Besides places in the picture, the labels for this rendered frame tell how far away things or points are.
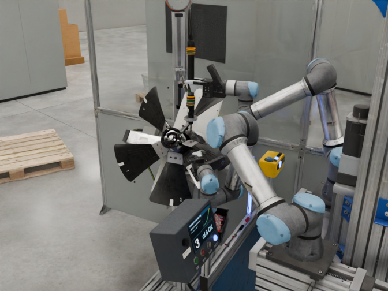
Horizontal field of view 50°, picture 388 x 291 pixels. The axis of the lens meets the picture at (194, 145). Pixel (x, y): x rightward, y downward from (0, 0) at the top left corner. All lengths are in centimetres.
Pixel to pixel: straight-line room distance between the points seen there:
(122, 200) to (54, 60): 456
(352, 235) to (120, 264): 197
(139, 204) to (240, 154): 216
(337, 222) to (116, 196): 234
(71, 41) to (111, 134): 692
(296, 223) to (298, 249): 16
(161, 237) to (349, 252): 79
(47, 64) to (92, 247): 485
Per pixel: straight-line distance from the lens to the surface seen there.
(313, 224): 158
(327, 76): 188
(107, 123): 348
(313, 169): 279
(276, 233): 147
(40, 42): 770
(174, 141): 217
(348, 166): 173
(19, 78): 762
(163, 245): 141
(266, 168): 232
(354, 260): 183
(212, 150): 212
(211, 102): 222
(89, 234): 364
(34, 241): 370
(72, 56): 1032
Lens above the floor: 204
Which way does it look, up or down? 23 degrees down
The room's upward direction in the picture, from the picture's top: straight up
